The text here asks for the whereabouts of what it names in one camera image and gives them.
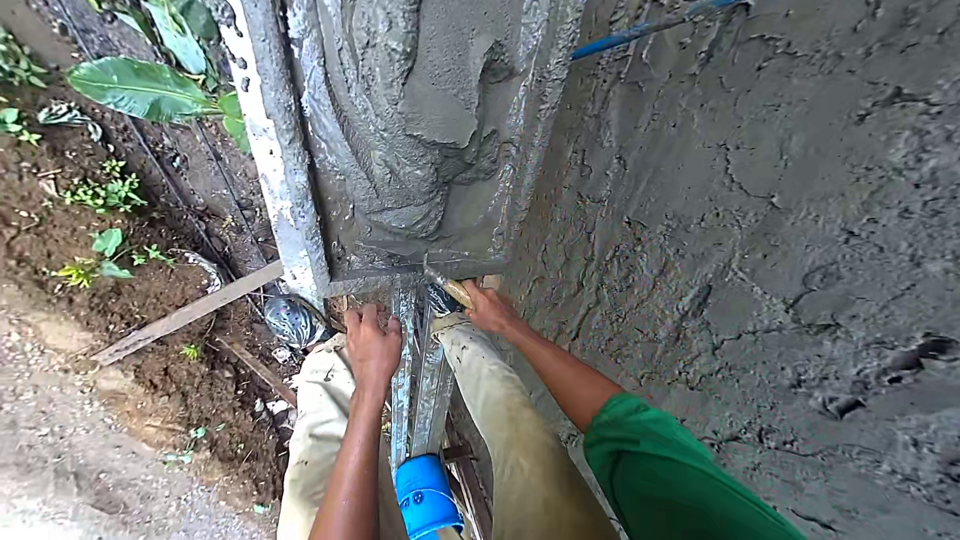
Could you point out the grey metal bar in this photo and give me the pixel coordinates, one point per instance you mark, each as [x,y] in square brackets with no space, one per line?
[430,401]
[403,375]

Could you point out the person's right hand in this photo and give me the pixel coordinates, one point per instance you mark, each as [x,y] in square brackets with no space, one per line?
[491,309]

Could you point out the short brown wooden stick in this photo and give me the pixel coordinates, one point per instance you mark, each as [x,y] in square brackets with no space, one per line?
[259,369]

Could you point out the yellow-green leafy plant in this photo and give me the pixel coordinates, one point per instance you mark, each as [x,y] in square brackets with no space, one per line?
[109,266]

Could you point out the person's left thumb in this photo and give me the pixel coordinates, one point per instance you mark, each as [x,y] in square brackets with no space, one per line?
[394,327]

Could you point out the green low plant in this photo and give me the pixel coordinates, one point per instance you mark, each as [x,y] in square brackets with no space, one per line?
[10,122]

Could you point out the blue bucket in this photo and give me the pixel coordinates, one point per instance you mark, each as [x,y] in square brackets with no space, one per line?
[424,491]

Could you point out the long grey-brown wooden plank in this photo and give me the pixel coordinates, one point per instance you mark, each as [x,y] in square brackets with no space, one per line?
[187,313]

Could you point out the person's right fingers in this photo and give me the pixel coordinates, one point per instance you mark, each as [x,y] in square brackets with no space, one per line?
[474,291]

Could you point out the person's right forearm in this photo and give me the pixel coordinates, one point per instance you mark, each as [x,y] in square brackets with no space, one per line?
[622,427]

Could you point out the grey mortar trough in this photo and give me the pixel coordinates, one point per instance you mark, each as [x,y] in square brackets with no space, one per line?
[544,97]

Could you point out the person's left fingers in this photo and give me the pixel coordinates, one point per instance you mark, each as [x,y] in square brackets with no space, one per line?
[366,316]

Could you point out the broad-leaved green plant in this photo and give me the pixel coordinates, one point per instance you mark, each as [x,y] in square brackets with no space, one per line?
[139,90]

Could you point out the green bushy plant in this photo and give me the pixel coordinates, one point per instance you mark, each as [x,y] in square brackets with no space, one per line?
[15,64]

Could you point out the dark brown wooden boards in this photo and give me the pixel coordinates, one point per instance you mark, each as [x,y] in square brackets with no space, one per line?
[469,484]

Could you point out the thin dark rod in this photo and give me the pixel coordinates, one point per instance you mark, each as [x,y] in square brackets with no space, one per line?
[176,196]
[230,189]

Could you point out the wet grey cement mortar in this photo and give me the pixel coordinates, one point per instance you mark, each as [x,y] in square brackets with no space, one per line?
[390,150]

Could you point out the person's legs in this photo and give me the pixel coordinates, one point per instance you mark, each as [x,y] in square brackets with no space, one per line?
[517,450]

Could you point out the white cement-splattered beam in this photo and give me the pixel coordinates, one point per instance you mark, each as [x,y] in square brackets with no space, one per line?
[281,161]

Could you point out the person's left forearm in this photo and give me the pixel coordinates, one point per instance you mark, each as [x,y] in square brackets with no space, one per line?
[352,465]

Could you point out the blue pole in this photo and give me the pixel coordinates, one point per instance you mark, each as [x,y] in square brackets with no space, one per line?
[630,34]

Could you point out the small green weed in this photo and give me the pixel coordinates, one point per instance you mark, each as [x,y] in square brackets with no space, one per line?
[109,192]

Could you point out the person's left hand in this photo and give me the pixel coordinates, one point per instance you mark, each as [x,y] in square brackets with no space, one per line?
[373,349]

